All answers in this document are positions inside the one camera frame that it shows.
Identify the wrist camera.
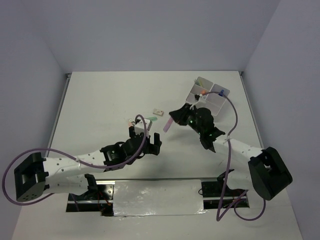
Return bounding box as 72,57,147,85
133,118,153,137
190,94,206,109

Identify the white compartment container left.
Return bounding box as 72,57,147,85
185,80,214,108

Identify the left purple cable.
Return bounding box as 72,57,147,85
1,114,148,206

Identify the white eraser box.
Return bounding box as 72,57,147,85
152,108,164,117

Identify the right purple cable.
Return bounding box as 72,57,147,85
199,91,266,222

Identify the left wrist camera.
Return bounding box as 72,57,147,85
133,118,153,137

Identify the purple cable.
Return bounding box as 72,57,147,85
199,91,266,222
1,114,148,206

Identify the purple highlighter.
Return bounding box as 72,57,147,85
163,117,174,133

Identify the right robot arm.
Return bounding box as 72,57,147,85
169,103,293,201

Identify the white compartment container right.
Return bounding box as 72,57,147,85
205,83,230,117

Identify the green translucent case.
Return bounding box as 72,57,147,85
146,116,158,122

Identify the yellow highlighter pen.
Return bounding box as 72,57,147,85
194,77,208,89

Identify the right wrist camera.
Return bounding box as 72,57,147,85
190,94,206,109

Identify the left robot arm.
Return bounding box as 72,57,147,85
14,126,162,204

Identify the white compartment container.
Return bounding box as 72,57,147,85
205,83,230,117
185,80,214,108

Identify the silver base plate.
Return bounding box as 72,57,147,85
113,179,206,217

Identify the white blue pen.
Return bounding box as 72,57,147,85
218,89,224,97

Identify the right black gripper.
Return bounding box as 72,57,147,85
169,103,204,135

